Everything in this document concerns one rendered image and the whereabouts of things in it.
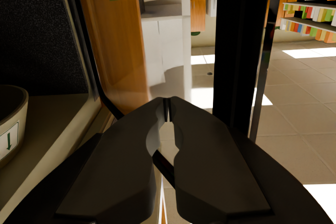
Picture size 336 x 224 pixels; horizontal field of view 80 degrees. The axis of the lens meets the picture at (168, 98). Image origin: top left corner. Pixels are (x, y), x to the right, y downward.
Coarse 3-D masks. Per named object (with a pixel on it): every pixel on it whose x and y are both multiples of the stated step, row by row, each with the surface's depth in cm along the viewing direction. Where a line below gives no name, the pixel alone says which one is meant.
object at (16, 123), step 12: (0, 84) 27; (0, 96) 27; (12, 96) 27; (24, 96) 23; (0, 108) 27; (12, 108) 27; (24, 108) 22; (0, 120) 28; (12, 120) 20; (24, 120) 23; (0, 132) 19; (12, 132) 21; (0, 144) 19; (12, 144) 21; (0, 156) 20; (12, 156) 22; (0, 168) 21
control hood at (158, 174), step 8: (104, 112) 37; (96, 120) 35; (104, 120) 35; (112, 120) 36; (96, 128) 33; (104, 128) 33; (88, 136) 31; (80, 144) 30; (160, 176) 35; (160, 184) 34; (160, 192) 32; (152, 216) 28
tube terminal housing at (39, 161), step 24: (72, 24) 30; (48, 96) 35; (72, 96) 34; (48, 120) 29; (72, 120) 29; (24, 144) 24; (48, 144) 24; (72, 144) 28; (24, 168) 21; (48, 168) 23; (0, 192) 18; (24, 192) 19; (0, 216) 17
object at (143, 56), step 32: (96, 0) 22; (128, 0) 16; (160, 0) 12; (192, 0) 10; (96, 32) 26; (128, 32) 18; (160, 32) 14; (192, 32) 11; (96, 64) 32; (128, 64) 20; (160, 64) 15; (192, 64) 12; (128, 96) 24; (160, 96) 17; (192, 96) 13; (256, 96) 9; (160, 128) 19; (256, 128) 10
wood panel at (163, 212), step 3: (99, 96) 44; (102, 102) 45; (102, 105) 46; (162, 192) 60; (162, 195) 60; (162, 198) 60; (162, 201) 61; (162, 204) 62; (162, 207) 62; (162, 210) 63; (165, 210) 67; (162, 213) 64; (165, 213) 67; (162, 216) 64; (165, 216) 66; (162, 219) 65; (165, 219) 65; (162, 222) 66; (165, 222) 66
